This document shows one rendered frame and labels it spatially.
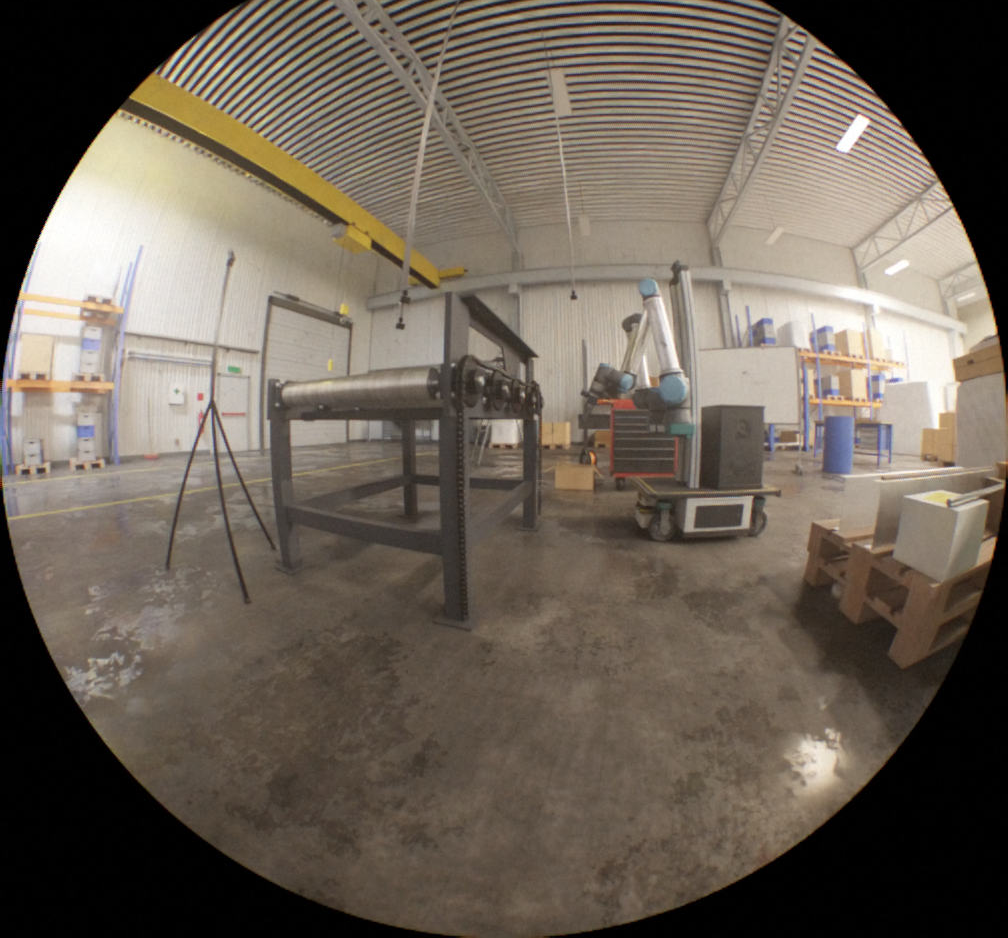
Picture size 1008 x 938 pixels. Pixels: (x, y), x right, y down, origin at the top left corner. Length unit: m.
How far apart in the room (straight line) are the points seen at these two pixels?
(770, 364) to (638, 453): 3.11
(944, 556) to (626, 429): 3.13
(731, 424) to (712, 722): 1.69
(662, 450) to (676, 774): 3.24
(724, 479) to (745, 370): 3.83
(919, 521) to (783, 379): 4.78
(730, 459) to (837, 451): 4.08
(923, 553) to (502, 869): 1.33
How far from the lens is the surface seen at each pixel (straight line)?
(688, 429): 2.05
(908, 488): 1.60
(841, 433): 6.14
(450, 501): 1.12
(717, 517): 2.18
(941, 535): 1.33
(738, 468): 2.26
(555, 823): 0.78
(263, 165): 8.28
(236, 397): 10.77
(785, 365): 5.95
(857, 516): 1.76
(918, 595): 1.33
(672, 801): 0.84
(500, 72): 8.96
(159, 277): 10.42
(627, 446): 3.65
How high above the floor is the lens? 0.72
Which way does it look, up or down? 2 degrees down
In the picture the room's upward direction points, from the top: straight up
